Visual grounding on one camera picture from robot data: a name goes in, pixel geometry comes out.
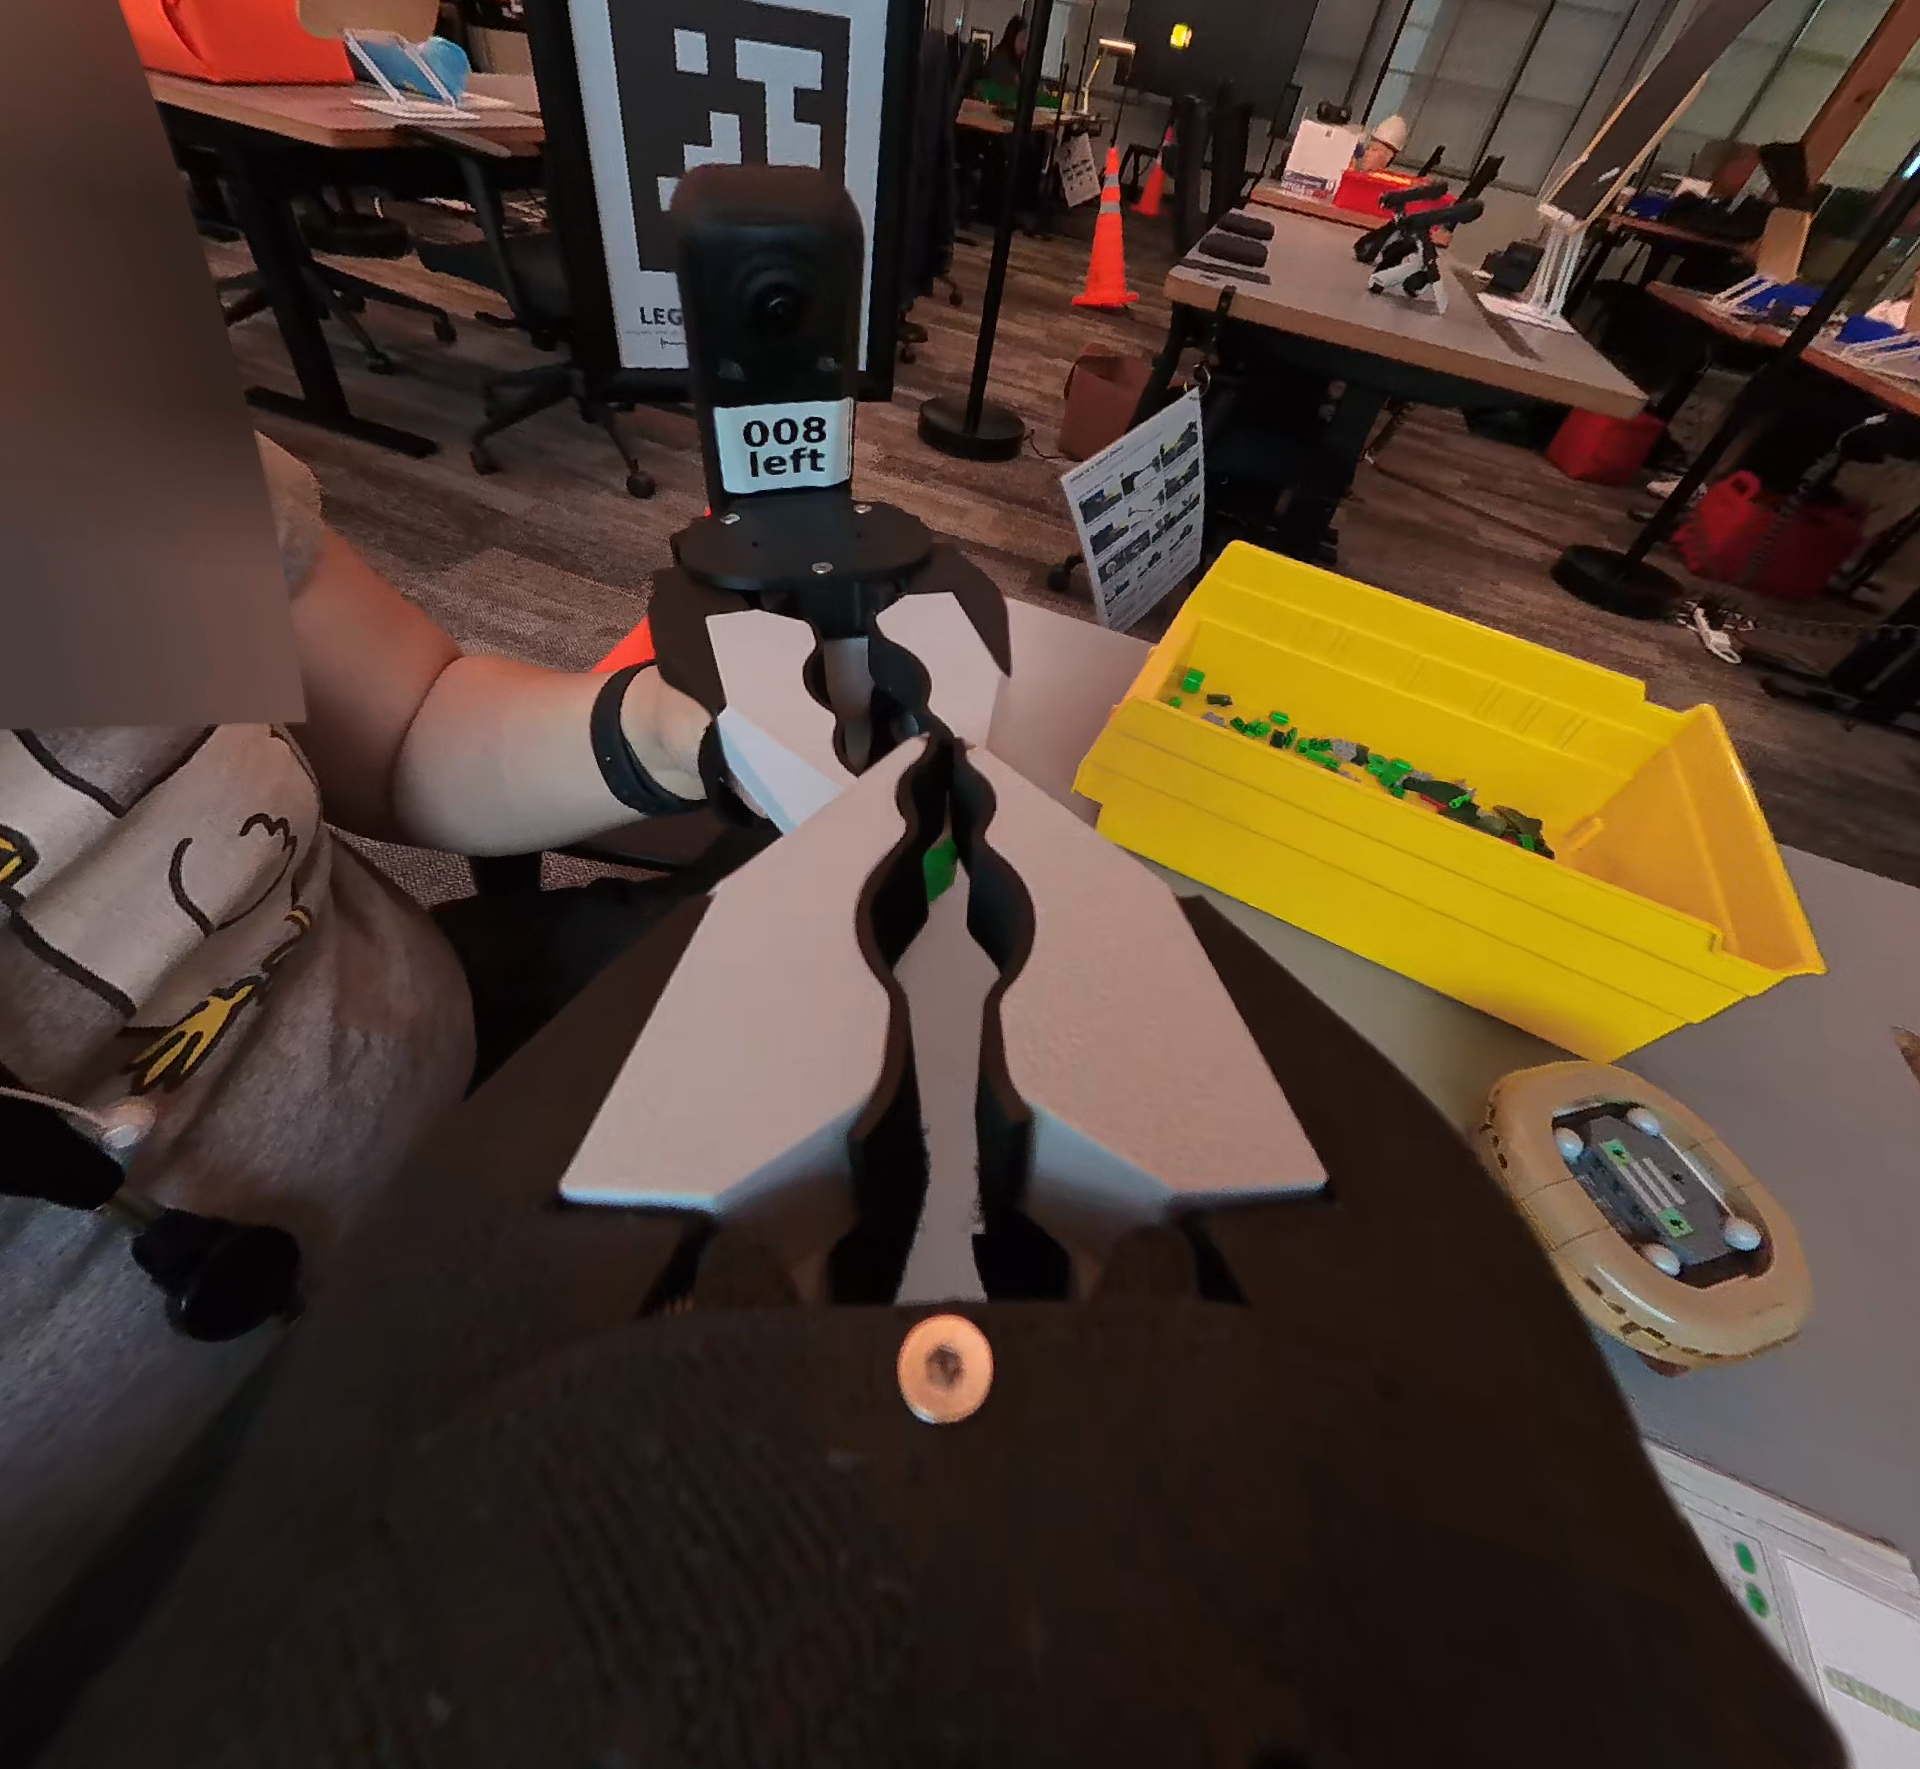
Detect yellow plastic bin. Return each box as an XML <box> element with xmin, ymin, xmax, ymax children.
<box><xmin>1073</xmin><ymin>538</ymin><xmax>1828</xmax><ymax>1064</ymax></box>

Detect wooden side desk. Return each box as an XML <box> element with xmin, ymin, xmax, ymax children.
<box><xmin>143</xmin><ymin>72</ymin><xmax>549</xmax><ymax>458</ymax></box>

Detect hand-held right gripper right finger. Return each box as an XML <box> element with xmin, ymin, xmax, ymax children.
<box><xmin>947</xmin><ymin>746</ymin><xmax>1333</xmax><ymax>1294</ymax></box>

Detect spare black gripper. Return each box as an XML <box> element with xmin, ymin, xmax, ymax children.
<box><xmin>1350</xmin><ymin>157</ymin><xmax>1503</xmax><ymax>302</ymax></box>

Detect black office chair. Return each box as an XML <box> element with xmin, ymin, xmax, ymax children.
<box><xmin>406</xmin><ymin>126</ymin><xmax>662</xmax><ymax>499</ymax></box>

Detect black framed marker sign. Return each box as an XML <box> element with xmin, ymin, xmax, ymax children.
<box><xmin>502</xmin><ymin>0</ymin><xmax>936</xmax><ymax>406</ymax></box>

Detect black monitor screen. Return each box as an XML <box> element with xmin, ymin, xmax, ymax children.
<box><xmin>1122</xmin><ymin>0</ymin><xmax>1326</xmax><ymax>129</ymax></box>

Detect brick building instruction booklet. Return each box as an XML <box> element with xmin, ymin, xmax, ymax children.
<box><xmin>1642</xmin><ymin>1439</ymin><xmax>1920</xmax><ymax>1769</ymax></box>

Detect person's left forearm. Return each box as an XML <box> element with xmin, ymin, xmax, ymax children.
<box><xmin>291</xmin><ymin>533</ymin><xmax>632</xmax><ymax>859</ymax></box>

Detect person's left hand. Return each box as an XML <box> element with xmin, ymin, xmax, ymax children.
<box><xmin>627</xmin><ymin>666</ymin><xmax>741</xmax><ymax>813</ymax></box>

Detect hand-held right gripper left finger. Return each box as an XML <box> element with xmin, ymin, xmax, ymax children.
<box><xmin>559</xmin><ymin>735</ymin><xmax>958</xmax><ymax>1302</ymax></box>

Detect grey neighbouring desk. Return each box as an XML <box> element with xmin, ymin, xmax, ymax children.
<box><xmin>1168</xmin><ymin>186</ymin><xmax>1654</xmax><ymax>557</ymax></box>

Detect white photo placard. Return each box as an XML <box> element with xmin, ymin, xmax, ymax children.
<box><xmin>1059</xmin><ymin>389</ymin><xmax>1209</xmax><ymax>635</ymax></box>

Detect black wristband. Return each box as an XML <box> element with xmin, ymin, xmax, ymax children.
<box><xmin>590</xmin><ymin>658</ymin><xmax>707</xmax><ymax>818</ymax></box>

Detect grey cartoon print shirt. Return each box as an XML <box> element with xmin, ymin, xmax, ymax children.
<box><xmin>0</xmin><ymin>440</ymin><xmax>482</xmax><ymax>1769</ymax></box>

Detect tan round brick-built pot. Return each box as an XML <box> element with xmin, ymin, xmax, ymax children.
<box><xmin>1473</xmin><ymin>1063</ymin><xmax>1817</xmax><ymax>1374</ymax></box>

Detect brown bag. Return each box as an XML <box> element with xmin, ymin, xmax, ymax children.
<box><xmin>1059</xmin><ymin>345</ymin><xmax>1158</xmax><ymax>464</ymax></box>

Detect black pole stand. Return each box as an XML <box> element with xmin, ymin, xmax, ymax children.
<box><xmin>918</xmin><ymin>0</ymin><xmax>1085</xmax><ymax>464</ymax></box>
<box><xmin>1552</xmin><ymin>150</ymin><xmax>1920</xmax><ymax>620</ymax></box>

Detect red bag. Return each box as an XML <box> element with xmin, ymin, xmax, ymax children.
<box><xmin>1545</xmin><ymin>404</ymin><xmax>1668</xmax><ymax>484</ymax></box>
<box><xmin>1671</xmin><ymin>471</ymin><xmax>1869</xmax><ymax>602</ymax></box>

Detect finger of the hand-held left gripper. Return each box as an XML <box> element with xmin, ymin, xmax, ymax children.
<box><xmin>871</xmin><ymin>590</ymin><xmax>1008</xmax><ymax>758</ymax></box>
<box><xmin>706</xmin><ymin>612</ymin><xmax>873</xmax><ymax>835</ymax></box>

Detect pile of small loose pieces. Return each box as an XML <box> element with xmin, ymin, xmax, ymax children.
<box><xmin>1162</xmin><ymin>666</ymin><xmax>1558</xmax><ymax>859</ymax></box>

